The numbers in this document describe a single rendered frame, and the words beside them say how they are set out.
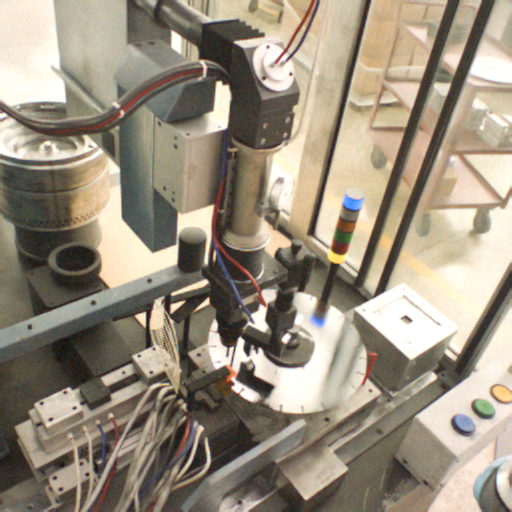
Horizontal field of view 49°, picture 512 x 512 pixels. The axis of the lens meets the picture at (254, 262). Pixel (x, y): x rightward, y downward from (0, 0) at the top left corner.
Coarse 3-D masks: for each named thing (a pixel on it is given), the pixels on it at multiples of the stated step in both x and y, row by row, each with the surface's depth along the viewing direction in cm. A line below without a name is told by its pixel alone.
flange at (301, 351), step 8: (312, 336) 119; (288, 344) 115; (296, 344) 115; (304, 344) 117; (312, 344) 118; (288, 352) 115; (296, 352) 115; (304, 352) 116; (312, 352) 116; (272, 360) 114; (280, 360) 113; (288, 360) 114; (296, 360) 114; (304, 360) 114
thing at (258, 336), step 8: (248, 328) 110; (248, 336) 109; (256, 336) 108; (264, 336) 109; (272, 336) 106; (280, 336) 105; (248, 344) 110; (256, 344) 109; (264, 344) 108; (272, 344) 107; (280, 344) 108; (248, 352) 111; (256, 352) 112; (272, 352) 108; (280, 352) 107
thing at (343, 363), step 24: (264, 312) 124; (312, 312) 126; (336, 312) 127; (216, 336) 117; (336, 336) 122; (360, 336) 122; (216, 360) 113; (240, 360) 113; (264, 360) 114; (312, 360) 116; (336, 360) 116; (360, 360) 117; (240, 384) 109; (264, 384) 110; (288, 384) 110; (312, 384) 111; (336, 384) 112; (288, 408) 106; (312, 408) 107
